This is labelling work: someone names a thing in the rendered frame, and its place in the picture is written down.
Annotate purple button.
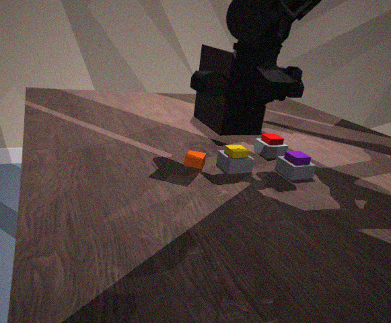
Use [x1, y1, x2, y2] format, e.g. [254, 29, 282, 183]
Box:
[275, 151, 316, 180]

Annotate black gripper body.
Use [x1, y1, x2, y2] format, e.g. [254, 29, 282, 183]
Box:
[190, 40, 304, 98]

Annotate red button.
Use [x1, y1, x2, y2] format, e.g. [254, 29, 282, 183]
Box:
[253, 134, 288, 159]

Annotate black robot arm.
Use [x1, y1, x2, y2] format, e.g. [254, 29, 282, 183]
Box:
[226, 0, 321, 101]

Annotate orange block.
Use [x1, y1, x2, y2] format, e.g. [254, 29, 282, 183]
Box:
[184, 150, 206, 169]

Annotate yellow button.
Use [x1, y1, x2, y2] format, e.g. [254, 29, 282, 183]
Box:
[216, 145, 254, 174]

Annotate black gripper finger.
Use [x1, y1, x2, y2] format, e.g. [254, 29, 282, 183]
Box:
[224, 94, 251, 135]
[240, 92, 274, 135]

